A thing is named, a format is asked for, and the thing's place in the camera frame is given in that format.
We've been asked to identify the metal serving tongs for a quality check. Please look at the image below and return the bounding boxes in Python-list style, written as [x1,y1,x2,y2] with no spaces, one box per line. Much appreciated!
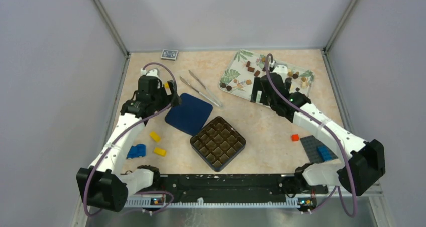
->
[179,70,223,108]

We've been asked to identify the dark blue chocolate box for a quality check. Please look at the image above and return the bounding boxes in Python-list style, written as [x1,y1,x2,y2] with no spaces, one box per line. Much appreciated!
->
[190,116,246,172]

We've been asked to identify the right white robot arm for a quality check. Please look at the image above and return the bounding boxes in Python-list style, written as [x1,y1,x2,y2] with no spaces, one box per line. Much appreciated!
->
[250,73,385,196]

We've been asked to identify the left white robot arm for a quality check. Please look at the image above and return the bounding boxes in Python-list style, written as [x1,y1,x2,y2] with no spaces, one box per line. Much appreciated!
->
[76,74,180,216]

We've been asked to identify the dark blue box lid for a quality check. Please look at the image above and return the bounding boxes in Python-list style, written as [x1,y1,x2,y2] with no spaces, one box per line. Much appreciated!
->
[165,93,213,136]

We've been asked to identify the yellow brick upper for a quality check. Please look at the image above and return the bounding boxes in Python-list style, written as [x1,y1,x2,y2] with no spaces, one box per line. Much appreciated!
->
[149,131,161,142]

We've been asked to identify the yellow brick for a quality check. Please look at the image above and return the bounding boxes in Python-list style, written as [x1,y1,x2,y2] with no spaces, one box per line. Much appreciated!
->
[153,147,167,157]
[149,131,161,142]

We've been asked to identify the leaf patterned tray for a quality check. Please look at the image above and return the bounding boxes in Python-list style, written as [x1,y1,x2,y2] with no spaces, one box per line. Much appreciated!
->
[219,49,316,100]

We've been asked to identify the playing card deck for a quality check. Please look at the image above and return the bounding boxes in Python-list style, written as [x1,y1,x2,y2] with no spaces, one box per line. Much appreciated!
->
[160,49,179,61]

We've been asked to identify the orange red cube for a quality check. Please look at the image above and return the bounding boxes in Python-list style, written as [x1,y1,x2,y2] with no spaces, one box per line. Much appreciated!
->
[291,134,300,142]

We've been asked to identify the blue toy car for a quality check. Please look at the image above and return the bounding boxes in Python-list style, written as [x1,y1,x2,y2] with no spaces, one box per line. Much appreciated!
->
[126,144,146,159]

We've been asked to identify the yellow brick lower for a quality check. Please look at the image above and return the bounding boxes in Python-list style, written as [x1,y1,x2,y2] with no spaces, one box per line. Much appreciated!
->
[153,147,167,157]

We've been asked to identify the blue lego brick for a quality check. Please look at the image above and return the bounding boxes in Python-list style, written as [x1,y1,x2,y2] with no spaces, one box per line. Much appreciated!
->
[317,146,333,162]

